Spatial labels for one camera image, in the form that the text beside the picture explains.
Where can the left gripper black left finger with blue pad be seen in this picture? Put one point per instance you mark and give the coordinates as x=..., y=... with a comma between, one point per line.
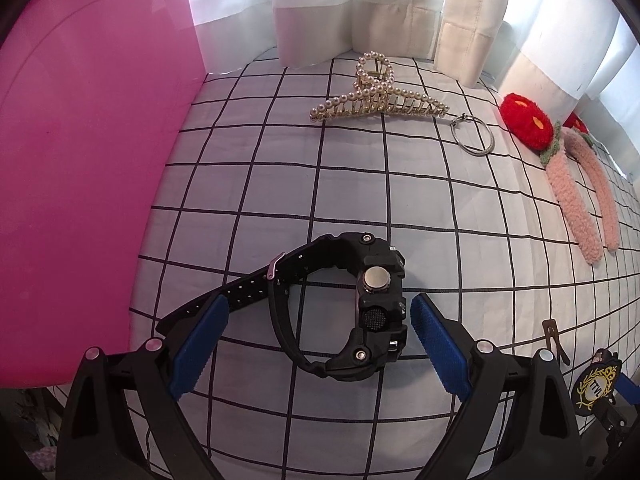
x=97, y=438

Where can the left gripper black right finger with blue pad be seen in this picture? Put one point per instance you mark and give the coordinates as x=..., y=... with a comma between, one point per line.
x=540, y=438

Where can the black gold TTVL badge clip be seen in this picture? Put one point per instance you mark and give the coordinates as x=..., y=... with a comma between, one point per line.
x=596, y=382

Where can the black digital wrist watch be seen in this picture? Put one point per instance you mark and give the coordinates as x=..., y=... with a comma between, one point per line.
x=335, y=304

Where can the pink fuzzy headband red flowers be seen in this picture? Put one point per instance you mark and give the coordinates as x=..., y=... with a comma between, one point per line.
x=556, y=144

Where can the pearl gold hair claw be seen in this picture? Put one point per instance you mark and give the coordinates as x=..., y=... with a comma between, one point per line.
x=375, y=92

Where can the small black hair clip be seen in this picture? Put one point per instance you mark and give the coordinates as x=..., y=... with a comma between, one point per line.
x=553, y=341

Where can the pink plastic basin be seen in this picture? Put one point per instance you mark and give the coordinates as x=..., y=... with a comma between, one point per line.
x=93, y=94

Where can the white curtain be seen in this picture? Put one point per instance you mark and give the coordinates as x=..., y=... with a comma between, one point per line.
x=569, y=56

